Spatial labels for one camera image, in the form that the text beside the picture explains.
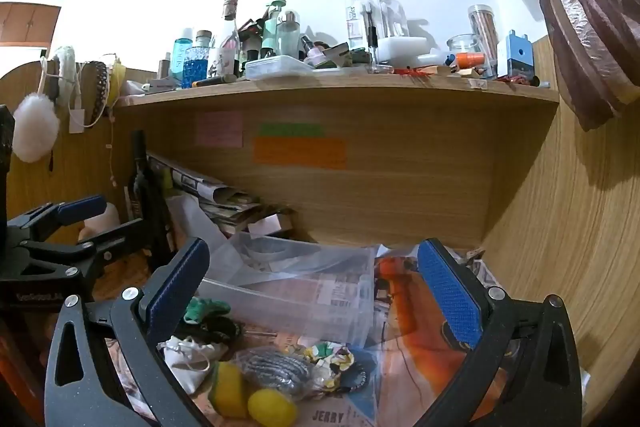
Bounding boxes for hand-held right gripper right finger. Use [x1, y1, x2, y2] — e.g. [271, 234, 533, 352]
[404, 238, 583, 427]

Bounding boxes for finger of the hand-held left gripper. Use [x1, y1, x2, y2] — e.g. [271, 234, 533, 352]
[20, 218, 152, 276]
[7, 194, 108, 241]

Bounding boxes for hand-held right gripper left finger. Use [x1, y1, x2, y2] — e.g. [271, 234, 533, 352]
[44, 237, 216, 427]

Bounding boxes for green cloth scrunchie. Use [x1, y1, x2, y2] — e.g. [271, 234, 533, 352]
[183, 297, 232, 326]

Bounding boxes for white drawstring pouch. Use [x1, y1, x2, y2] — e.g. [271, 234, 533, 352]
[158, 335, 224, 396]

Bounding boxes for yellow sponge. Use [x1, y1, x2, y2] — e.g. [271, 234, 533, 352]
[210, 361, 249, 419]

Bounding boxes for clear plastic box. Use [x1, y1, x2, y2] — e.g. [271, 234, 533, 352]
[197, 234, 382, 349]

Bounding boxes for black dotted-edge hair band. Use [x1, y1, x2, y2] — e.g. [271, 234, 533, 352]
[339, 351, 382, 396]

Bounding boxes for grey striped mesh pouch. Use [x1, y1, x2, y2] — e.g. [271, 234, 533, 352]
[235, 347, 317, 402]

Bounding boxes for floral scrunchie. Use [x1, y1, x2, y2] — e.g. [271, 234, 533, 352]
[301, 341, 357, 391]

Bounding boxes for yellow ball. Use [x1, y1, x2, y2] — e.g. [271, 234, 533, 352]
[247, 388, 297, 426]

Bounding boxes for dark wine bottle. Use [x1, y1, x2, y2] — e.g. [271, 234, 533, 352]
[124, 130, 175, 259]

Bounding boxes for printed vintage table cover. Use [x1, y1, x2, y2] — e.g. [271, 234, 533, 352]
[90, 244, 506, 427]

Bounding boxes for white fluffy puff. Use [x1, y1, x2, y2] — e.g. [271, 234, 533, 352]
[12, 92, 61, 164]

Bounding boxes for stack of newspapers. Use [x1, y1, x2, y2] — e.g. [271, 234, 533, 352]
[146, 151, 294, 239]

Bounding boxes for small brown white box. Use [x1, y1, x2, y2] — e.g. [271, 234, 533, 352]
[248, 212, 294, 239]

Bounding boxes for dotted dark headband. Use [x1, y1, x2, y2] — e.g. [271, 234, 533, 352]
[81, 60, 110, 128]

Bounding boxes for yellow headband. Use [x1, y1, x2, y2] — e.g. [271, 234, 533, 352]
[107, 56, 129, 106]

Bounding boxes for white fuzzy headband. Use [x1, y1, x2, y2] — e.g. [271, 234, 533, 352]
[49, 45, 79, 106]

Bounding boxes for pink sticky note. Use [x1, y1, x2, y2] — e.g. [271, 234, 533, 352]
[195, 110, 245, 147]

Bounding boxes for teal liquid plastic bottle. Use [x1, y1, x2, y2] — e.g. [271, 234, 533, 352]
[172, 28, 194, 84]

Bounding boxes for orange sticky note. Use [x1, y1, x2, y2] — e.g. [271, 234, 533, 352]
[253, 136, 348, 170]

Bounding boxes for blue liquid glass bottle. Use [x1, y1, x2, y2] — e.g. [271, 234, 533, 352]
[182, 30, 211, 89]

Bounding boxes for black marker pen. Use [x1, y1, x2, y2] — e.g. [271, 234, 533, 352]
[191, 74, 238, 89]

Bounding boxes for green sticky note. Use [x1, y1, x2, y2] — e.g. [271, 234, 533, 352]
[258, 122, 325, 139]

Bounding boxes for clear bottle with cork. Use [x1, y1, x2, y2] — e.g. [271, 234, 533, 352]
[214, 0, 242, 78]

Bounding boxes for red comb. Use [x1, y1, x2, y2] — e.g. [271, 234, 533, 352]
[394, 66, 437, 81]

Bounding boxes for orange cap container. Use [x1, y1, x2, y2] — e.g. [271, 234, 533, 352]
[454, 51, 487, 70]

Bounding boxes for wooden shelf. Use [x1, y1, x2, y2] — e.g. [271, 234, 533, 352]
[111, 73, 561, 108]

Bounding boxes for flat clear plastic case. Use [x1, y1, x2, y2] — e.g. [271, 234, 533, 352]
[244, 55, 314, 82]

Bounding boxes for blue pencil sharpener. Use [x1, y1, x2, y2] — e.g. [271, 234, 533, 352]
[497, 30, 536, 81]

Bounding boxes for glass jar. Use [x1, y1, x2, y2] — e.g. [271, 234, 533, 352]
[446, 34, 482, 68]

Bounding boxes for white plastic box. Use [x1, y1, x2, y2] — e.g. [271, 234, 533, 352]
[376, 35, 429, 66]

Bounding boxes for black cap nail polish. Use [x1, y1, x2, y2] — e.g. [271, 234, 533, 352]
[367, 11, 382, 74]

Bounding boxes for green pump bottle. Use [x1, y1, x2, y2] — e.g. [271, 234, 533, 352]
[261, 0, 287, 58]

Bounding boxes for clear tube of pencils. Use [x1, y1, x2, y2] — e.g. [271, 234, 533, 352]
[467, 4, 499, 68]

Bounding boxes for clear bottle silver cap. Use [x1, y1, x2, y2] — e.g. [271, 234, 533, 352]
[276, 10, 301, 58]

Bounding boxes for small pink bottle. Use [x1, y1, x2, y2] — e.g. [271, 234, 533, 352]
[306, 41, 327, 68]

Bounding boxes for clear blister packages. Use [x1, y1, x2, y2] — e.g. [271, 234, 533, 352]
[344, 0, 407, 54]

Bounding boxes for brown curtain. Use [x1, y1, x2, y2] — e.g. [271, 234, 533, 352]
[439, 0, 640, 132]

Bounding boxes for wooden wall cabinet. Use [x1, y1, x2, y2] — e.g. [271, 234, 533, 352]
[0, 1, 62, 48]

